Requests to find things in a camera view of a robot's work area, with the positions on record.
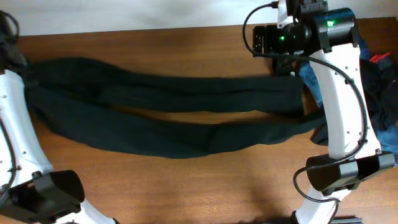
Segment dark green trousers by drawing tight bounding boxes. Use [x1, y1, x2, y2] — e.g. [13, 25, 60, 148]
[24, 58, 326, 159]

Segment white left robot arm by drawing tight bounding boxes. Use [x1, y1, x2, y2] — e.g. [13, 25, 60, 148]
[1, 11, 117, 223]

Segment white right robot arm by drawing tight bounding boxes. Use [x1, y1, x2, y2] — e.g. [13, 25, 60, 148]
[248, 1, 395, 224]

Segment red cloth piece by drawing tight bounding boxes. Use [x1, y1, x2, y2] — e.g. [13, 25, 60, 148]
[369, 52, 391, 63]

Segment blue denim jeans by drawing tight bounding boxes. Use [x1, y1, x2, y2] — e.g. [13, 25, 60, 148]
[298, 37, 398, 156]

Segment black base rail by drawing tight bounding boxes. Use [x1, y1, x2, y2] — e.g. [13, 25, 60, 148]
[330, 217, 364, 224]

